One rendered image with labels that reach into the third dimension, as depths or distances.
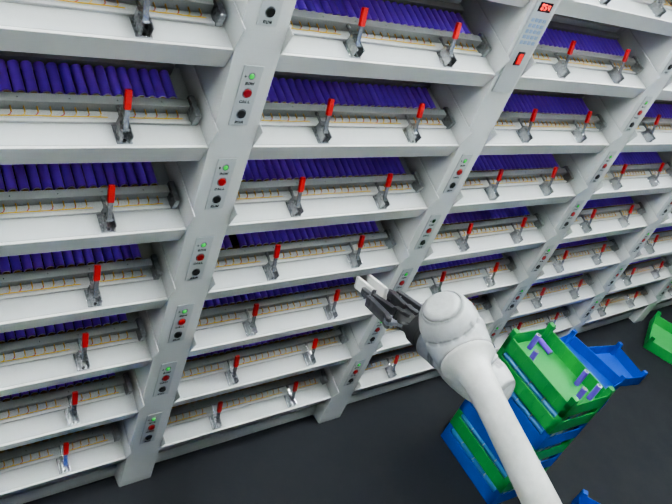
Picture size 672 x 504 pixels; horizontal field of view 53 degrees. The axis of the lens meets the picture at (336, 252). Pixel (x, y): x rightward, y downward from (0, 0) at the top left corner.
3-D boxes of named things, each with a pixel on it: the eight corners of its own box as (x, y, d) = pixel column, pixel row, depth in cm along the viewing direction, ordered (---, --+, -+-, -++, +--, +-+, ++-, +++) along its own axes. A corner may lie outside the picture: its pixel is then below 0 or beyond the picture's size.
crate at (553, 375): (602, 406, 213) (616, 390, 208) (561, 418, 202) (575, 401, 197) (541, 338, 231) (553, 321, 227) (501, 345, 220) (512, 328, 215)
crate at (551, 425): (588, 422, 217) (602, 406, 213) (548, 435, 206) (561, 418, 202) (529, 354, 236) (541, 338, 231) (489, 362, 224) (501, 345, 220)
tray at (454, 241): (537, 247, 237) (566, 228, 227) (414, 267, 200) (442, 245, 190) (511, 198, 243) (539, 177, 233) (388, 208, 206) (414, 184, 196)
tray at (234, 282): (390, 270, 194) (410, 255, 187) (200, 301, 157) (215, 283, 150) (365, 211, 201) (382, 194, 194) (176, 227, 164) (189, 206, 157)
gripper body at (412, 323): (410, 354, 140) (383, 330, 147) (438, 346, 146) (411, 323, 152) (420, 324, 137) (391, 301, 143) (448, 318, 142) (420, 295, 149)
